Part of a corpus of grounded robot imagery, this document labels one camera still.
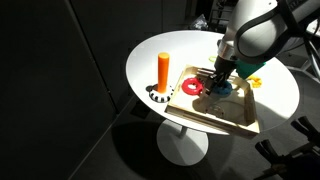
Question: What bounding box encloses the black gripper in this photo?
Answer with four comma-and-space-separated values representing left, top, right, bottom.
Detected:
200, 54, 240, 97

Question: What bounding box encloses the blue knobbed ring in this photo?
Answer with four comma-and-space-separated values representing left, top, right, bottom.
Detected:
211, 80, 234, 98

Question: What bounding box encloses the wooden tray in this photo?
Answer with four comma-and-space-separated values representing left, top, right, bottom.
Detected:
165, 64, 262, 136

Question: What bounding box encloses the orange peg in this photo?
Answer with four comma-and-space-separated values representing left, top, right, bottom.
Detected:
157, 52, 170, 94

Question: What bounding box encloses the black white striped peg base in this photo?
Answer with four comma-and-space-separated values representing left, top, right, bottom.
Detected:
148, 83, 175, 104

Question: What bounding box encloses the grey crumpled bag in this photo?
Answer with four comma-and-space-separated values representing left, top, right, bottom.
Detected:
191, 13, 210, 32

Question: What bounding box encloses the dark metal rack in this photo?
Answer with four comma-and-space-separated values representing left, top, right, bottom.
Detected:
208, 0, 239, 34

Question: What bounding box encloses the black clamp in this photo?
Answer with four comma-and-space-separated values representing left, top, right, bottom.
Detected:
254, 138, 292, 169

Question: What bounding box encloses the red knobbed ring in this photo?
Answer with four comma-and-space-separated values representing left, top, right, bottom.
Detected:
181, 77, 204, 96

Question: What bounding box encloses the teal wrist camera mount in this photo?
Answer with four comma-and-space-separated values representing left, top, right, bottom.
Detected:
234, 59, 267, 81

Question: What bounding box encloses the thick yellow ring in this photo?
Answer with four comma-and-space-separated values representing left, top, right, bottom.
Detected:
248, 74, 264, 89

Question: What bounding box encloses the white table pedestal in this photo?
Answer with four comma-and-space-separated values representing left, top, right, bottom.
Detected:
155, 119, 210, 167

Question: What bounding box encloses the white metal frame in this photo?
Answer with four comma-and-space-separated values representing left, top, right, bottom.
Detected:
301, 19, 320, 83

